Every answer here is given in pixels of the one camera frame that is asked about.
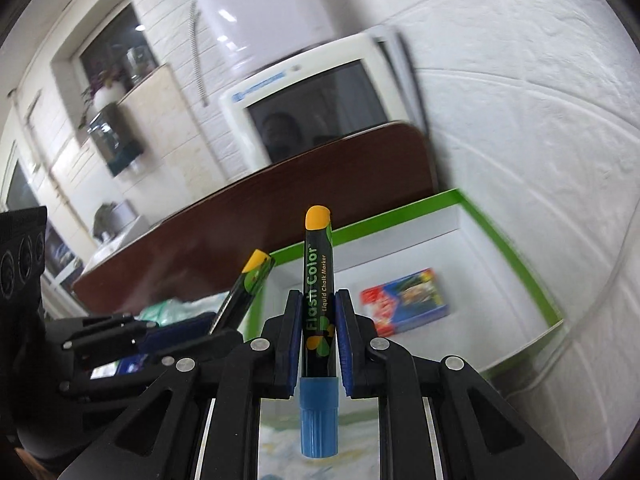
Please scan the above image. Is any grey cloth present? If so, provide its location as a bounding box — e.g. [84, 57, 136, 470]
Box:
[95, 202, 121, 241]

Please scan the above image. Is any black chalk marker yellow end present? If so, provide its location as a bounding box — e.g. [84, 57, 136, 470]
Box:
[207, 249, 276, 336]

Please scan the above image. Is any white water purifier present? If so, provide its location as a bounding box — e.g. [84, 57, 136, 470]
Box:
[177, 0, 371, 76]

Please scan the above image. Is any wall cup dispenser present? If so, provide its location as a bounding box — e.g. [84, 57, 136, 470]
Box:
[82, 102, 146, 178]

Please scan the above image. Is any white counter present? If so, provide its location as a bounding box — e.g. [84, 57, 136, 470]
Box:
[42, 215, 156, 303]

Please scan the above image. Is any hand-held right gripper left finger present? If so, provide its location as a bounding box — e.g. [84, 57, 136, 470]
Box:
[57, 287, 303, 480]

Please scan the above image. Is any white vase with flowers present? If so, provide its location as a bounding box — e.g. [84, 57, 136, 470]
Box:
[80, 67, 128, 111]

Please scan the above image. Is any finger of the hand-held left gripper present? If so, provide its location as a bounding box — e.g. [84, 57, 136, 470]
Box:
[60, 329, 246, 401]
[60, 311, 218, 356]

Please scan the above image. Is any small colourful printed box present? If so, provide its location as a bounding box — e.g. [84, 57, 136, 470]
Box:
[360, 267, 451, 338]

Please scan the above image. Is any black chalk marker blue cap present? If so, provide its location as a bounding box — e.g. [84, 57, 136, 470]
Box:
[302, 205, 342, 458]

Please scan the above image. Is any metal flexible hose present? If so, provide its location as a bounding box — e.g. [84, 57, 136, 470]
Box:
[189, 0, 208, 107]

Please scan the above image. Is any green cardboard box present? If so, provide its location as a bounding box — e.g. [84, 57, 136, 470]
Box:
[235, 187, 566, 426]

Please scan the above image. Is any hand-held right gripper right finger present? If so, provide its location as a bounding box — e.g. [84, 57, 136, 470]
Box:
[335, 287, 581, 480]

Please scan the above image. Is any white microwave oven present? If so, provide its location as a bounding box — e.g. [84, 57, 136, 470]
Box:
[220, 25, 431, 181]

